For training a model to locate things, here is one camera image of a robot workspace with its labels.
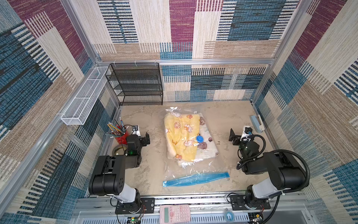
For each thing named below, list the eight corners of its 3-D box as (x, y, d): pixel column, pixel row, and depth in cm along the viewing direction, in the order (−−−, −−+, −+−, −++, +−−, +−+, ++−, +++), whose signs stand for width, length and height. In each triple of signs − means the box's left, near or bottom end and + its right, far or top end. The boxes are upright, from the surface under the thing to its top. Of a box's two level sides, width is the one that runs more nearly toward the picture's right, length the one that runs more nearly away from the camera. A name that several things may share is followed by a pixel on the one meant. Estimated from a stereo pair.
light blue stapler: (255, 132, 103) (257, 130, 100) (249, 117, 112) (251, 114, 109) (264, 132, 103) (266, 129, 100) (257, 117, 112) (259, 114, 109)
